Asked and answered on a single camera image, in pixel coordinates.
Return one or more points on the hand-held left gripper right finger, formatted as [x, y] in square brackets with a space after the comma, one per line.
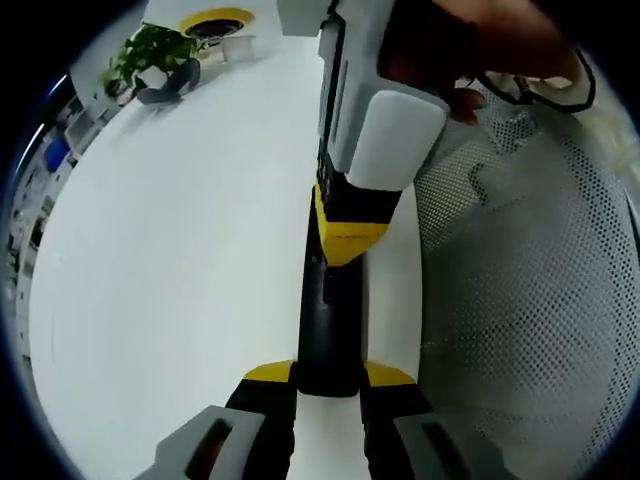
[405, 440]

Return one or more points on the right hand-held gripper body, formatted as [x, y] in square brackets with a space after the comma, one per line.
[357, 12]

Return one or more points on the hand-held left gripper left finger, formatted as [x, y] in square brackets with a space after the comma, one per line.
[235, 435]

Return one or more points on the black remote control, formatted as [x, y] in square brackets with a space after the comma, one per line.
[330, 340]

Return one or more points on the person's right hand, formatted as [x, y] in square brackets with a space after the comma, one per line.
[450, 45]

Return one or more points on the yellow rimmed round object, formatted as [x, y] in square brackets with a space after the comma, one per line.
[220, 12]

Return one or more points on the dark curved plant stand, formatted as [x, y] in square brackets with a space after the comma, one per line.
[170, 90]

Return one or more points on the green potted plant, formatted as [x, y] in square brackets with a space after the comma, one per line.
[150, 50]

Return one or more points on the white plant pot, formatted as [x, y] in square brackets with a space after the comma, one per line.
[152, 79]

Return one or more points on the blue barrel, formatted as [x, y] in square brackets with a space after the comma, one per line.
[56, 154]

